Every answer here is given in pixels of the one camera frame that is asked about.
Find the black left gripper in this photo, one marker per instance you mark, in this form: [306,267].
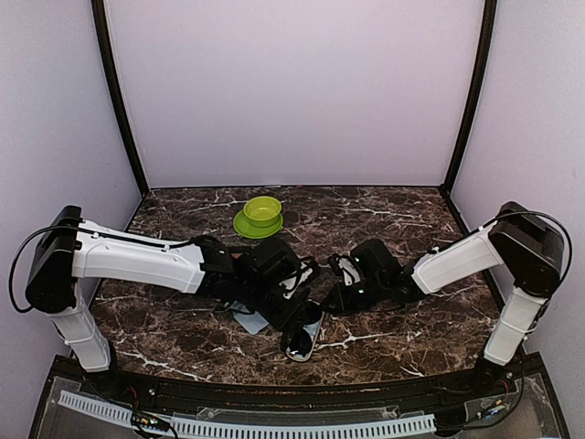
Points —
[286,321]

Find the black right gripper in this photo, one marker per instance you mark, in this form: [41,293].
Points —
[342,302]

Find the black sunglasses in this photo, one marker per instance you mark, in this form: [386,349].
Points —
[297,343]

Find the black checkered glasses case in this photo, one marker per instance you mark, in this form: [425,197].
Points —
[313,314]

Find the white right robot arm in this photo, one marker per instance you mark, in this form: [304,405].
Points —
[534,247]

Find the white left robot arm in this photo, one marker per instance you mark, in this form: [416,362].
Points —
[268,279]

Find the left light blue cloth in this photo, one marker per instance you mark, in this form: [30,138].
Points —
[251,321]

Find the green plastic plate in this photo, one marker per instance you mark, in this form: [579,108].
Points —
[246,229]

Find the green plastic bowl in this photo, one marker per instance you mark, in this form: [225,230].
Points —
[262,211]

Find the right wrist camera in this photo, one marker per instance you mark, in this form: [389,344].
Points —
[345,267]

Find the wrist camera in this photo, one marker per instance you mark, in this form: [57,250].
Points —
[345,267]
[307,273]

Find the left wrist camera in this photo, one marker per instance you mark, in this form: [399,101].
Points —
[307,273]

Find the white slotted cable duct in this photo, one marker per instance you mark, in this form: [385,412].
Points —
[217,423]

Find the right black frame post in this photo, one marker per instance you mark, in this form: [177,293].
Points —
[473,96]

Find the black frame post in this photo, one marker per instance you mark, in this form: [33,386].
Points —
[102,31]
[473,96]

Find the left black frame post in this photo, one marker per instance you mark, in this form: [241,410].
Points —
[102,31]

